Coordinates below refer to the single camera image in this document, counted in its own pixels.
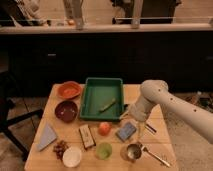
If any orange bowl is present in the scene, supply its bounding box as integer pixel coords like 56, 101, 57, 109
57, 81, 82, 99

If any grey triangular cloth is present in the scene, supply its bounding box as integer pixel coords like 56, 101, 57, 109
37, 124, 57, 151

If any green plastic cup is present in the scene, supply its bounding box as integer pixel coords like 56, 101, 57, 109
96, 142, 112, 160

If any brown rectangular box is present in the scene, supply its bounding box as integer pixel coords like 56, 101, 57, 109
79, 124, 96, 149

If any dark red bowl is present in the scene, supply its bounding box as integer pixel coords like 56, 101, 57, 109
55, 101, 78, 123

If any black office chair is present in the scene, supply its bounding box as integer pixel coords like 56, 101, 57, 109
0, 71, 43, 161

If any red peach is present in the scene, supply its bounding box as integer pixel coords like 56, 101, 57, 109
98, 122, 111, 136

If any green plastic tray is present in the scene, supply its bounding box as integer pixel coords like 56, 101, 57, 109
80, 77, 124, 122

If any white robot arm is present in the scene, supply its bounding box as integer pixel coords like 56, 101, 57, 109
129, 80, 213, 144

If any white bowl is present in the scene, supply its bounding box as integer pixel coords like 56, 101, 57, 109
62, 147, 82, 168

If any green bean pod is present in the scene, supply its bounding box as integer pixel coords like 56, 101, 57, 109
99, 98, 116, 112

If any metal measuring cup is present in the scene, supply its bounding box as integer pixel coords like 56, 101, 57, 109
127, 143, 171, 167

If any blue sponge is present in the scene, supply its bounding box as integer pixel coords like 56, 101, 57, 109
116, 122, 136, 142

